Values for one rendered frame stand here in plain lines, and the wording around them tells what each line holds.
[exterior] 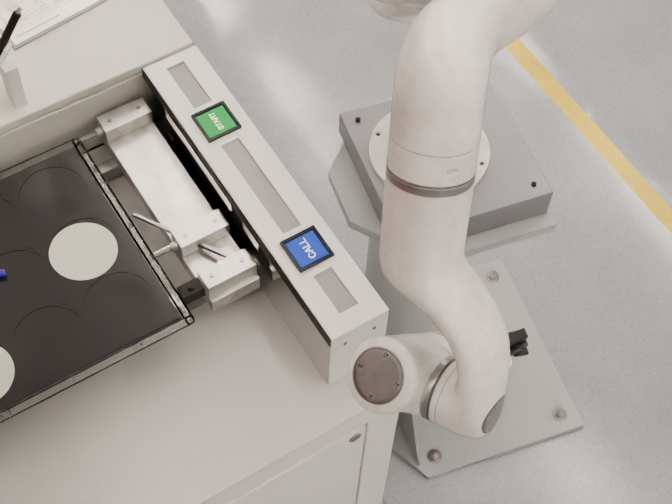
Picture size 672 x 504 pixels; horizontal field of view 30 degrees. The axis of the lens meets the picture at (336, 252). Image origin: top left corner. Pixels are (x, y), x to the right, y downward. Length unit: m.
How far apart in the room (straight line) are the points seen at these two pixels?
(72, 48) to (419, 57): 0.92
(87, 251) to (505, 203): 0.63
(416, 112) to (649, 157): 2.01
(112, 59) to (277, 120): 1.17
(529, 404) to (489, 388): 1.42
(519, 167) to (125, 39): 0.65
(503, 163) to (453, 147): 0.79
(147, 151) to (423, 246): 0.80
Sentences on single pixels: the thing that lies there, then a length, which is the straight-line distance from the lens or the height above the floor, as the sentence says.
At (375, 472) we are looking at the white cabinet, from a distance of 2.09.
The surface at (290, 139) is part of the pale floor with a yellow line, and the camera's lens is 3.07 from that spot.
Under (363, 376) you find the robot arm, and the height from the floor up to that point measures 1.25.
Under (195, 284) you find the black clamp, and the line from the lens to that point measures 1.81.
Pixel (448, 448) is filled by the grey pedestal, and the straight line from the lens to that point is 2.68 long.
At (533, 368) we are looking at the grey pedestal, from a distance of 2.78.
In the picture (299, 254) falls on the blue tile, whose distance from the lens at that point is 1.76.
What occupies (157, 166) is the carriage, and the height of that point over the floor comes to 0.88.
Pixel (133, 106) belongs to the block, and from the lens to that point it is 1.99.
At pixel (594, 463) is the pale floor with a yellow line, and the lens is 2.73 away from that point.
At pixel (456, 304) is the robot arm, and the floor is 1.35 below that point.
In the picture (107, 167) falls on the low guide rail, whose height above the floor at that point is 0.85.
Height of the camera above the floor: 2.47
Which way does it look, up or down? 59 degrees down
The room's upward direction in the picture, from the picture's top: 4 degrees clockwise
